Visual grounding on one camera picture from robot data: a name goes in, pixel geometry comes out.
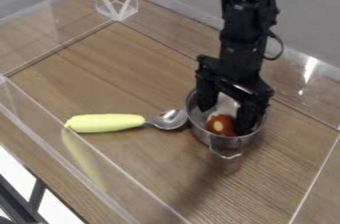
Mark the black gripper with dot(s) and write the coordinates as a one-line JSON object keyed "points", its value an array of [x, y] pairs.
{"points": [[233, 74]]}

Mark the red toy mushroom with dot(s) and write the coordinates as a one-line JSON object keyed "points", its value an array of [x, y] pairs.
{"points": [[220, 120]]}

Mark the small steel pot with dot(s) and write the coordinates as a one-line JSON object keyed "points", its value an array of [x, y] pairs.
{"points": [[225, 146]]}

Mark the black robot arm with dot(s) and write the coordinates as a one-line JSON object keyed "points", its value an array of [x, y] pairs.
{"points": [[249, 17]]}

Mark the black metal table leg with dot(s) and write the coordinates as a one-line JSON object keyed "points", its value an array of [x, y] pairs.
{"points": [[20, 209]]}

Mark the spoon with yellow handle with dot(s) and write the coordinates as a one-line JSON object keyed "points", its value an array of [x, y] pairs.
{"points": [[90, 123]]}

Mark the clear acrylic enclosure wall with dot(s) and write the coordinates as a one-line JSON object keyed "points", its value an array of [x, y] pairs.
{"points": [[69, 61]]}

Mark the clear acrylic corner bracket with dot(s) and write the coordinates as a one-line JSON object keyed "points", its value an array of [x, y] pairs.
{"points": [[117, 10]]}

